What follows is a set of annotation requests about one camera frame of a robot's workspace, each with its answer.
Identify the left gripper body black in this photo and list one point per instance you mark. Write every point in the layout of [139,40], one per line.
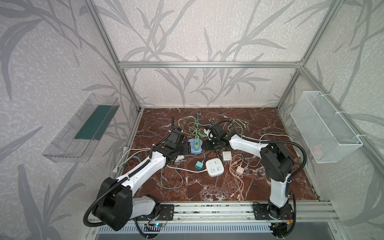
[179,144]

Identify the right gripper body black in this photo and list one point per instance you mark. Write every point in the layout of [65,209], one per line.
[214,143]

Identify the white power strip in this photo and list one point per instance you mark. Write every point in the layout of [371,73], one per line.
[215,167]

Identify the teal charger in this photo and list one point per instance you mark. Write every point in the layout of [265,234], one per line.
[199,166]

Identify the pink charger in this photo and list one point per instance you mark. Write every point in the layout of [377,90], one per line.
[240,171]

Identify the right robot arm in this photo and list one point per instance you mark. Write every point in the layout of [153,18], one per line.
[277,160]

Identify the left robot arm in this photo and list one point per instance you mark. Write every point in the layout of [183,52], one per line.
[116,205]

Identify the blue power strip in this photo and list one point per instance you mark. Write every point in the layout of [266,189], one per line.
[193,152]

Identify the green charger on blue strip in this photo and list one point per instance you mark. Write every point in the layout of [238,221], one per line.
[197,143]

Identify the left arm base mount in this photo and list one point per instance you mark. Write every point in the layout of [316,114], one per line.
[162,212]

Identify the aluminium front rail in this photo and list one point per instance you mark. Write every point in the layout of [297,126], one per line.
[237,212]

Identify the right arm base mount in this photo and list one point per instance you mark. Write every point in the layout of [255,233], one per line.
[271,212]

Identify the clear plastic wall tray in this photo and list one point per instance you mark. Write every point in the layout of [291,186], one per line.
[80,137]

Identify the white wire mesh basket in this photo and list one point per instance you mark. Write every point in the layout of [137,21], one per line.
[325,131]

